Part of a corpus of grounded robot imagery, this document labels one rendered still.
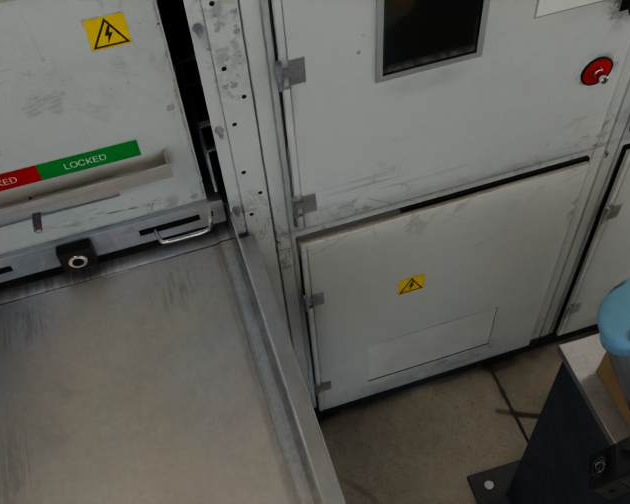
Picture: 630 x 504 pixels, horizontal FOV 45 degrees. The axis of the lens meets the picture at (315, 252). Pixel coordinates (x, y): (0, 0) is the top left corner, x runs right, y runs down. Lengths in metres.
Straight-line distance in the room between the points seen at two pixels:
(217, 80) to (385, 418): 1.24
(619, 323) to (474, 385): 1.55
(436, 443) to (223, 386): 0.98
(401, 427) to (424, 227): 0.75
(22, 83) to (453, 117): 0.69
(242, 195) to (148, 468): 0.48
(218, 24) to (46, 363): 0.63
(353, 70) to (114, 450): 0.69
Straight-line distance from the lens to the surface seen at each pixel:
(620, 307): 0.69
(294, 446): 1.19
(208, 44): 1.12
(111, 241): 1.40
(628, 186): 1.78
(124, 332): 1.34
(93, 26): 1.12
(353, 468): 2.08
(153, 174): 1.26
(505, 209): 1.62
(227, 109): 1.19
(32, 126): 1.22
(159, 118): 1.23
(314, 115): 1.22
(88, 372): 1.32
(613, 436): 1.36
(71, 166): 1.28
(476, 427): 2.15
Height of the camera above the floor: 1.94
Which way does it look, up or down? 53 degrees down
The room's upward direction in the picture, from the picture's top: 5 degrees counter-clockwise
